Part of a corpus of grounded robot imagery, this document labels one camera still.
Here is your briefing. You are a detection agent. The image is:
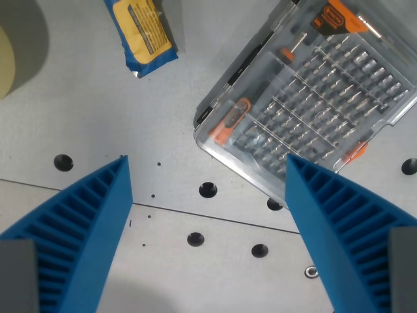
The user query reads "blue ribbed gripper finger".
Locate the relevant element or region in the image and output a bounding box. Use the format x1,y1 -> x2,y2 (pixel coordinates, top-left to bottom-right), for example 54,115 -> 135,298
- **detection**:
284,153 -> 417,313
0,154 -> 134,313

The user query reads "blue and yellow snack bag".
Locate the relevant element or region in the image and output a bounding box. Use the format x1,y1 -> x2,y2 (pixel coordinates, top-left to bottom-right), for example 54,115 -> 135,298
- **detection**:
104,0 -> 179,79

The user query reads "orange case latch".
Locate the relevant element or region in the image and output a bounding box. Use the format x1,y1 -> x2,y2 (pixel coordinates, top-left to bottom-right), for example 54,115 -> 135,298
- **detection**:
343,141 -> 368,162

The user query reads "clear screwdriver bit set case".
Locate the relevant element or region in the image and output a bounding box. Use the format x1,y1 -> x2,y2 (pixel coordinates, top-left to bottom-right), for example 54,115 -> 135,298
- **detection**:
193,0 -> 417,209

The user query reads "beige tape roll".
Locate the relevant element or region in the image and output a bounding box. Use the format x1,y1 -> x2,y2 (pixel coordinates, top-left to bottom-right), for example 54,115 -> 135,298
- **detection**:
0,25 -> 17,100

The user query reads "orange black screwdriver handle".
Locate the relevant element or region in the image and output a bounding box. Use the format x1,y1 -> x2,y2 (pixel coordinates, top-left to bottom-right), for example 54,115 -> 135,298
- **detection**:
208,97 -> 252,145

